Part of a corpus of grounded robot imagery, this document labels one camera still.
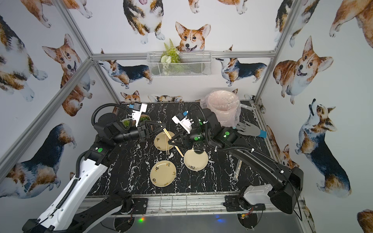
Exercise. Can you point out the clear wrapper scrap by bin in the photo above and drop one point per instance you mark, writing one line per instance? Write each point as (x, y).
(247, 107)

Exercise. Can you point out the aluminium front rail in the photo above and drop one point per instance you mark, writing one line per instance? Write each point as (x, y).
(188, 204)

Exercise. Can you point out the cream plate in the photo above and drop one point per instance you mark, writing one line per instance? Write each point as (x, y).
(159, 142)
(163, 173)

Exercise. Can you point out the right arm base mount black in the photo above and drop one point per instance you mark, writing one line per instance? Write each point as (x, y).
(235, 203)

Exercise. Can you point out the cream plate upper left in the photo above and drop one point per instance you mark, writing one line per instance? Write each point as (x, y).
(159, 142)

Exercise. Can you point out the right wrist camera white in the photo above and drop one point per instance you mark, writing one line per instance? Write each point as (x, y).
(182, 119)

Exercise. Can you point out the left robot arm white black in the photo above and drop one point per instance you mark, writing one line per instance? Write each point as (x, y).
(62, 216)

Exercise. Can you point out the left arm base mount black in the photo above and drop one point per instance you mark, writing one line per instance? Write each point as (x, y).
(139, 207)

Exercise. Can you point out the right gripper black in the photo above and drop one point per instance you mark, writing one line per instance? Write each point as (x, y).
(187, 142)

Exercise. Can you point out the white bin with plastic bag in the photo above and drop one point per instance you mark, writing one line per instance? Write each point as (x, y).
(225, 105)

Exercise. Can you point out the green fern white flower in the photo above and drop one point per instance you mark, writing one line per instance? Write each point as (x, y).
(170, 55)

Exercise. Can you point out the grey glove blue cuff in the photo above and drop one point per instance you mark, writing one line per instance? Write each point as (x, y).
(248, 129)

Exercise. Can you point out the tan pot green plant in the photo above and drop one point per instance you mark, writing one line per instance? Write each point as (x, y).
(144, 117)

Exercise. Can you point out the cream plate front left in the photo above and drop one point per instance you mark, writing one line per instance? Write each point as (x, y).
(163, 173)

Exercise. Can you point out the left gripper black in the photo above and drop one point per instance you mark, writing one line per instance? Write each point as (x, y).
(145, 129)

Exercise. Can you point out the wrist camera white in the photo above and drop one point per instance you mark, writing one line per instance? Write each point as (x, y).
(138, 109)
(182, 119)

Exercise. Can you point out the cream plate chipped right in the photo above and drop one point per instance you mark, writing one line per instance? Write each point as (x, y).
(195, 159)

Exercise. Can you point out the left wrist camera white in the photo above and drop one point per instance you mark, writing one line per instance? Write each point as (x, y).
(138, 109)

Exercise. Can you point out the white wire wall basket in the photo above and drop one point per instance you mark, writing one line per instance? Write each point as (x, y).
(182, 64)

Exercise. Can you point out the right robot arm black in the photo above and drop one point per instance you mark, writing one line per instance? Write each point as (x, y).
(201, 127)

